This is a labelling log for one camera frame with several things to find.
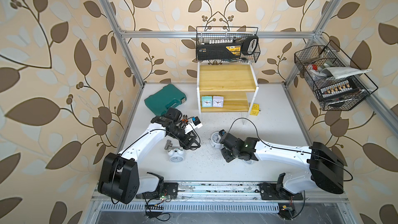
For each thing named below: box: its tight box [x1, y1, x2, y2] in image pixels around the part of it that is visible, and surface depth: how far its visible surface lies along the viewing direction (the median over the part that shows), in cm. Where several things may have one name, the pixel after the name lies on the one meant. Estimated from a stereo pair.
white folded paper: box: [320, 67, 373, 79], surface depth 64 cm
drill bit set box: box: [319, 78, 360, 100], surface depth 68 cm
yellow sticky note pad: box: [249, 103, 260, 116], surface depth 101 cm
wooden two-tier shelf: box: [196, 61, 260, 125], surface depth 80 cm
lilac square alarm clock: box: [212, 95, 224, 108], surface depth 86 cm
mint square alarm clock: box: [201, 95, 213, 108], surface depth 87 cm
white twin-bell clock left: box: [167, 148, 184, 163], surface depth 80 cm
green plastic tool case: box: [144, 83, 187, 117], surface depth 109 cm
